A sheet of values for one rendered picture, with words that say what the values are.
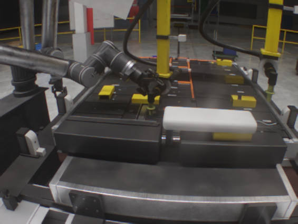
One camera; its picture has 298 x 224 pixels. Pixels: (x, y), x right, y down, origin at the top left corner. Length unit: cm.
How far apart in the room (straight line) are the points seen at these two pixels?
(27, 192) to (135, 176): 49
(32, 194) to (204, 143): 72
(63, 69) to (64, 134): 44
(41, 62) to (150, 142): 69
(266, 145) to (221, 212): 30
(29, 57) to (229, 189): 105
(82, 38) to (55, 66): 507
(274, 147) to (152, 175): 47
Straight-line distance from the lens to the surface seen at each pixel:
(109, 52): 119
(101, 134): 89
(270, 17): 99
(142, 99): 138
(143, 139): 85
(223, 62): 236
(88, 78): 116
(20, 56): 118
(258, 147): 90
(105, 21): 930
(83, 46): 632
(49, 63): 123
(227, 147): 86
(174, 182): 83
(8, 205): 104
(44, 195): 100
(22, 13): 177
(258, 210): 82
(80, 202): 84
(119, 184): 83
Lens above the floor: 156
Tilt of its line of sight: 26 degrees down
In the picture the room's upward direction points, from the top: straight up
